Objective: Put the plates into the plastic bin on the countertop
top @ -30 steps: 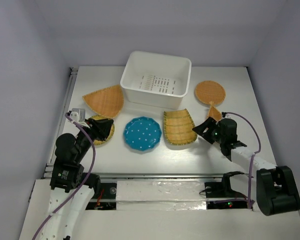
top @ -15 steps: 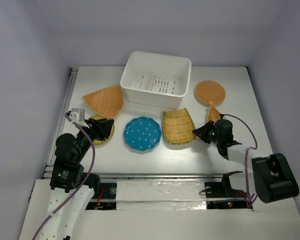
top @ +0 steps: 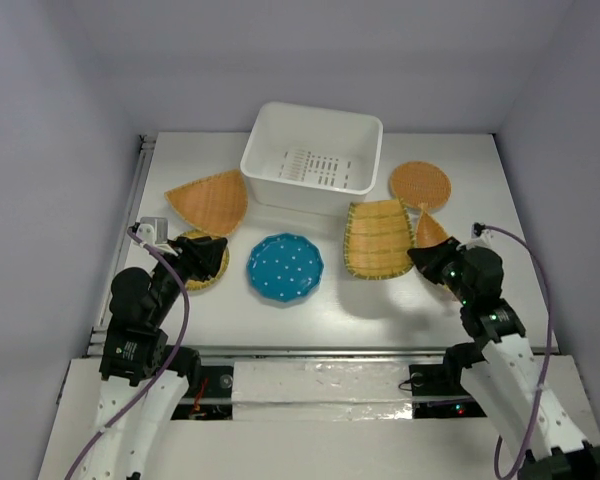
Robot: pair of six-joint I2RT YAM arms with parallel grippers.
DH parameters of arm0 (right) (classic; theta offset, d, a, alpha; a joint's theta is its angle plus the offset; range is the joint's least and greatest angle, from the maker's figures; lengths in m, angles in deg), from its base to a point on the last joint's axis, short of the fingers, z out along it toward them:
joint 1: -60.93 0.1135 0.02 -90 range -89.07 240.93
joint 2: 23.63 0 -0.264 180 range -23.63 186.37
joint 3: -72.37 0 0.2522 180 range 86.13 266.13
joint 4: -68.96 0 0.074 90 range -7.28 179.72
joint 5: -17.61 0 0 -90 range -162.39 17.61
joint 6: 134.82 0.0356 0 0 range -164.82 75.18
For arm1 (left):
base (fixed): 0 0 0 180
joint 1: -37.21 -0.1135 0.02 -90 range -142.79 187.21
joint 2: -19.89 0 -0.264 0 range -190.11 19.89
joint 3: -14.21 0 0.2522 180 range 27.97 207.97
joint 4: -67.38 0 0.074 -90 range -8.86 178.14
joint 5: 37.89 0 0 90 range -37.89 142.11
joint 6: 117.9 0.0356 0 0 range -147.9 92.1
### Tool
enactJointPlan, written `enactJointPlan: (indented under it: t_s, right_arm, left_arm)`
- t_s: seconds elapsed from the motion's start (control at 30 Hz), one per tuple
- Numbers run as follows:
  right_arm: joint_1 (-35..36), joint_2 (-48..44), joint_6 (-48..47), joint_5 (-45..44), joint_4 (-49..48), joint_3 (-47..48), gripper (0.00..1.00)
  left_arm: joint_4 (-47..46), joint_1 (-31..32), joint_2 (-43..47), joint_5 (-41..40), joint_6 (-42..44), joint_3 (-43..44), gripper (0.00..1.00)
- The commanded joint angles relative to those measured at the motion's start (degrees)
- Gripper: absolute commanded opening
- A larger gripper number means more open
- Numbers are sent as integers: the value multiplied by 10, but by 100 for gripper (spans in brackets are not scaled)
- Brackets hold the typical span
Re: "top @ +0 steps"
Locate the aluminium left rail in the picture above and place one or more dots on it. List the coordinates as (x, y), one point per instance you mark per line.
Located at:
(145, 154)

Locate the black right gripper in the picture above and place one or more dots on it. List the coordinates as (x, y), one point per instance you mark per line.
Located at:
(427, 259)

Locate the round orange woven plate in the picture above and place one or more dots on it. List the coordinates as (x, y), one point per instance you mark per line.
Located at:
(420, 185)

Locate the green-trimmed square bamboo tray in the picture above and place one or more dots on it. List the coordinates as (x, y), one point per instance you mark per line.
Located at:
(376, 240)

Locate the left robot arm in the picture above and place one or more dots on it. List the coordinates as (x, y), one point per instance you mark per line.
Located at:
(143, 376)

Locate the orange leaf-shaped woven tray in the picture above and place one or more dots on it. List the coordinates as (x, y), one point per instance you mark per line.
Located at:
(429, 232)

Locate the blue polka dot plate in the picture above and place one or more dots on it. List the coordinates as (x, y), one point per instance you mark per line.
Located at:
(285, 267)

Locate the round green-trimmed bamboo plate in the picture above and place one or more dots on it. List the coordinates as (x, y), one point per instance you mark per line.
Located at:
(198, 285)

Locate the aluminium front rail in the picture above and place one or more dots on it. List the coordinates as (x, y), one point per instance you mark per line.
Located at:
(257, 352)

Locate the orange teardrop woven tray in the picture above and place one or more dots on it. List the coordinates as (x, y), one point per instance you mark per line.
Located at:
(215, 204)

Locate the white plastic bin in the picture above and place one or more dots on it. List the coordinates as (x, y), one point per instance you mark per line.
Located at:
(312, 159)

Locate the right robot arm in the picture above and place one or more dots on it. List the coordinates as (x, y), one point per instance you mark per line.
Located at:
(499, 370)

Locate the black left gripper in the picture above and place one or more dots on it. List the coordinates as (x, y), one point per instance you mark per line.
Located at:
(200, 254)

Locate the aluminium rail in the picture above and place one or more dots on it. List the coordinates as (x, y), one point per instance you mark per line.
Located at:
(257, 352)
(145, 154)

